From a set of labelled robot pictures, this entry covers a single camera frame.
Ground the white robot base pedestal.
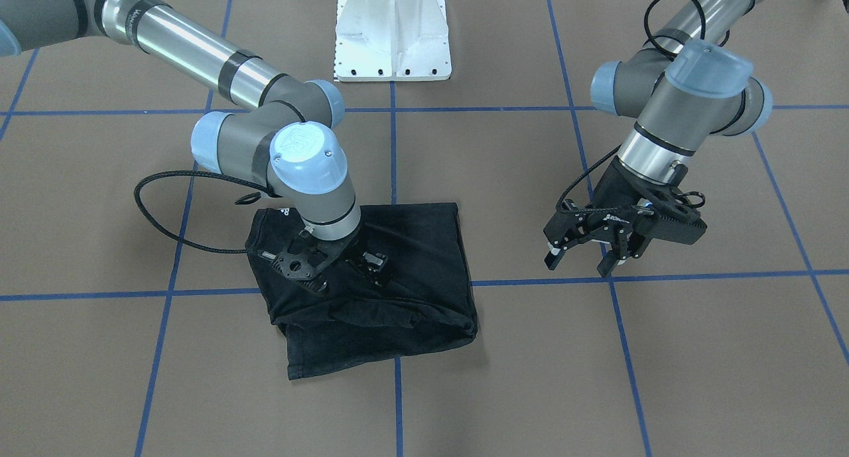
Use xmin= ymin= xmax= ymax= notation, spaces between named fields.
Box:
xmin=334 ymin=0 xmax=452 ymax=82

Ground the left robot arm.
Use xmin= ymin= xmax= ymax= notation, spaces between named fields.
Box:
xmin=543 ymin=0 xmax=773 ymax=277

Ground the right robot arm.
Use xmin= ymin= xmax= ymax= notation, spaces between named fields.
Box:
xmin=2 ymin=0 xmax=335 ymax=305

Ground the black graphic t-shirt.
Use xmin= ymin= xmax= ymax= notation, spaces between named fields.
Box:
xmin=245 ymin=202 xmax=478 ymax=379

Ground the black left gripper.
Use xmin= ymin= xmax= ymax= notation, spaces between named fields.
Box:
xmin=543 ymin=159 xmax=707 ymax=279

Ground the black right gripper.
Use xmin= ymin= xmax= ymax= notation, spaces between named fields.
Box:
xmin=258 ymin=225 xmax=391 ymax=296

